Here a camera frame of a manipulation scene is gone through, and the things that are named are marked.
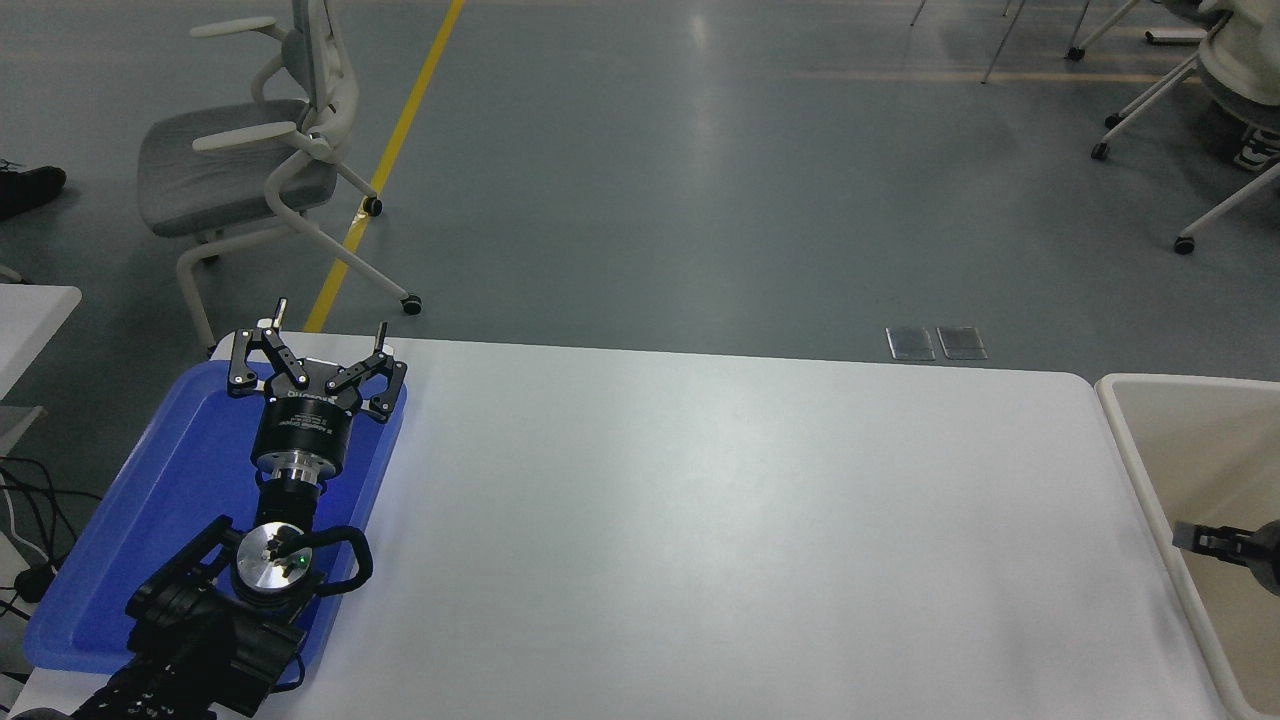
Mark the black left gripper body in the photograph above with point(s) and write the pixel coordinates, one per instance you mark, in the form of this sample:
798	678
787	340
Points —
305	425

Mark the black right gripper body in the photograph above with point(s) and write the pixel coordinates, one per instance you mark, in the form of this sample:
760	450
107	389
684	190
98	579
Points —
1268	560

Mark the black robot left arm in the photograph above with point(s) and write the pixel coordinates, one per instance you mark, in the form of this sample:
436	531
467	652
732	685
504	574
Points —
200	640

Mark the large pale bin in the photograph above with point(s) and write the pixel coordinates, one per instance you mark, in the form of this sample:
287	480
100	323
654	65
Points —
1200	450

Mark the blue plastic tray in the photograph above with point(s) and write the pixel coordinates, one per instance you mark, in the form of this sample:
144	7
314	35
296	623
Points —
170	480

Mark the white grey office chair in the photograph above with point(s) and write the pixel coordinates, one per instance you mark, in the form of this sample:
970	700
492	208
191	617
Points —
200	165

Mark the white side table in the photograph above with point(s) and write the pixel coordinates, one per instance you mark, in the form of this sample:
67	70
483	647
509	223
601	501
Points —
30	310

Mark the metal floor socket plate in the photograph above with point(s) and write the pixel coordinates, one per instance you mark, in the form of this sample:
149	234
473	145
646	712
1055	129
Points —
910	343
962	343

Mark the white wheeled chair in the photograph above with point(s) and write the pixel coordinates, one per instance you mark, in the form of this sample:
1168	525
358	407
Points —
1235	60

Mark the white chair leg with caster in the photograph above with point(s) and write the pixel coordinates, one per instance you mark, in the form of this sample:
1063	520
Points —
1075	53

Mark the thin grey metal leg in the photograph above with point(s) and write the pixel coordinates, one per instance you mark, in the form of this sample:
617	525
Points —
1006	40

